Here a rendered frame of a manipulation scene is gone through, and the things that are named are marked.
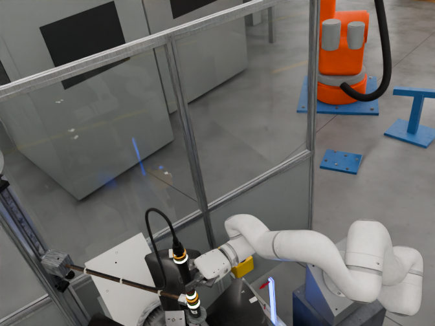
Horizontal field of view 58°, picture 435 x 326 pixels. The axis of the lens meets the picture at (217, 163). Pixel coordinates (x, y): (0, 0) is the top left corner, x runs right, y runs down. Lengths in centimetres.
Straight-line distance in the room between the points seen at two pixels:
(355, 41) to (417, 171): 157
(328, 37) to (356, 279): 381
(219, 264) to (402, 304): 62
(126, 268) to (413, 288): 109
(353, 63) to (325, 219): 205
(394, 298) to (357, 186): 251
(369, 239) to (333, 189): 274
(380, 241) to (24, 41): 302
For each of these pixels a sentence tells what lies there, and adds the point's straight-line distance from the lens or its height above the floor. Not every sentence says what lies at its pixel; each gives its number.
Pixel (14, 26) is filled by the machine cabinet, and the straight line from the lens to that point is 349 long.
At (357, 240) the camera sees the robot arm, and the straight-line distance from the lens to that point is 114.
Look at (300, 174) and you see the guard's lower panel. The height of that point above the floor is 85.
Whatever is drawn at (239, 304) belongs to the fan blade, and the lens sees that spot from 167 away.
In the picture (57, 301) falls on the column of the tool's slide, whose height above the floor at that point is 110.
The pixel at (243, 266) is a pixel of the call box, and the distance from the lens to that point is 192.
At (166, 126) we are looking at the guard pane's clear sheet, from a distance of 188.
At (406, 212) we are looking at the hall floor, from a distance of 376.
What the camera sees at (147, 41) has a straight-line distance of 168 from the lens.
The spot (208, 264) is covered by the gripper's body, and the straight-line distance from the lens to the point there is 137.
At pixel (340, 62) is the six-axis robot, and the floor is 57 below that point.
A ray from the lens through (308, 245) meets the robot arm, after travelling 108.
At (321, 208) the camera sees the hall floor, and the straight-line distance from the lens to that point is 366.
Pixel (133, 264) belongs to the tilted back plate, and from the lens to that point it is 175.
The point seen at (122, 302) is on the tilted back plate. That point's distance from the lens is 176.
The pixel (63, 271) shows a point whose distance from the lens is 176.
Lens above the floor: 259
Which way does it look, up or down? 38 degrees down
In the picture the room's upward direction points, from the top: 9 degrees counter-clockwise
